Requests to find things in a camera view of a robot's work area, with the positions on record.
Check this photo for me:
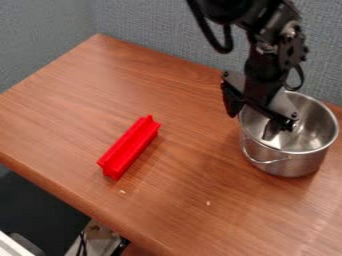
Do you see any red rectangular block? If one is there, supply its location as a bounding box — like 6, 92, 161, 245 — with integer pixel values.
96, 115, 160, 180

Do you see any white object bottom left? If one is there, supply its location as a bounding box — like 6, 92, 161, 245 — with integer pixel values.
0, 231, 34, 256

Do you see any metal pot with handles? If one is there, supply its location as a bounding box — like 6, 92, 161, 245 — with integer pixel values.
239, 92, 339, 177

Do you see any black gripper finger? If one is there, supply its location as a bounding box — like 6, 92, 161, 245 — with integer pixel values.
221, 85, 245, 118
261, 119, 283, 140

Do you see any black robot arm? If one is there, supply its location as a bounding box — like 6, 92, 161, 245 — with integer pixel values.
185, 0, 308, 140

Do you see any metal table leg frame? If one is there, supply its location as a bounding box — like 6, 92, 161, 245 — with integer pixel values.
64, 220, 120, 256

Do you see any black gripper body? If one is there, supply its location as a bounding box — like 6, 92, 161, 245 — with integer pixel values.
220, 63, 297, 131

